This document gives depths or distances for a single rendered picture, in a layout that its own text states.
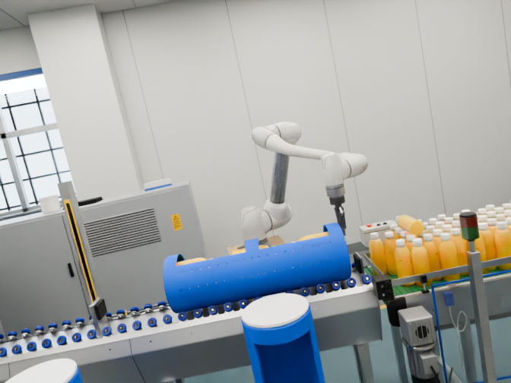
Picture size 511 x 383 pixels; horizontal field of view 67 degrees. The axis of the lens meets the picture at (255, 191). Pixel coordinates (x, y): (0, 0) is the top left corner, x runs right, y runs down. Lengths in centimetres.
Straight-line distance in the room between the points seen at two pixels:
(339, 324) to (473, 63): 452
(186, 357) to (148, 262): 164
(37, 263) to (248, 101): 277
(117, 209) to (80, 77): 167
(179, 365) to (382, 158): 384
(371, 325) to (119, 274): 229
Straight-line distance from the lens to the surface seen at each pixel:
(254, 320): 159
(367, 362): 217
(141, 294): 368
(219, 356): 207
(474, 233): 176
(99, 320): 220
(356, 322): 203
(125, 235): 354
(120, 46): 489
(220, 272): 186
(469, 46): 592
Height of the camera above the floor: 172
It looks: 8 degrees down
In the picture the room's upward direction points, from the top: 12 degrees counter-clockwise
